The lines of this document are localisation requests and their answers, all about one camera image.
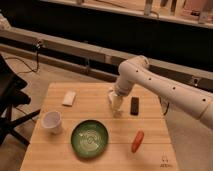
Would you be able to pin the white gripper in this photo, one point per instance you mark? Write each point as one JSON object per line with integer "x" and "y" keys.
{"x": 116, "y": 101}

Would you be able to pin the white plastic bottle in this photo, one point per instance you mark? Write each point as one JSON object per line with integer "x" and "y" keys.
{"x": 115, "y": 113}

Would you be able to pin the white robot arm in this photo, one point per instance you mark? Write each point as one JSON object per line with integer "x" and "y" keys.
{"x": 197, "y": 103}

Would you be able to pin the green ceramic bowl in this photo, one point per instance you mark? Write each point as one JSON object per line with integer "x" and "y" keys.
{"x": 89, "y": 139}

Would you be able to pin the black rectangular block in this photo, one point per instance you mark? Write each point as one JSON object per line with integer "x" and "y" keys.
{"x": 134, "y": 109}

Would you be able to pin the white folded cloth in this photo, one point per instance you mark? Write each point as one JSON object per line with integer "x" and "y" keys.
{"x": 69, "y": 98}

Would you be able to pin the orange carrot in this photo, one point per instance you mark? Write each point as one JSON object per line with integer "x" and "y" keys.
{"x": 137, "y": 141}

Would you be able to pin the white paper cup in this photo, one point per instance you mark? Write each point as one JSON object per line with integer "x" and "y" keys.
{"x": 52, "y": 122}

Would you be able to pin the black office chair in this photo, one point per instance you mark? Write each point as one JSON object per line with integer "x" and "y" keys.
{"x": 11, "y": 96}

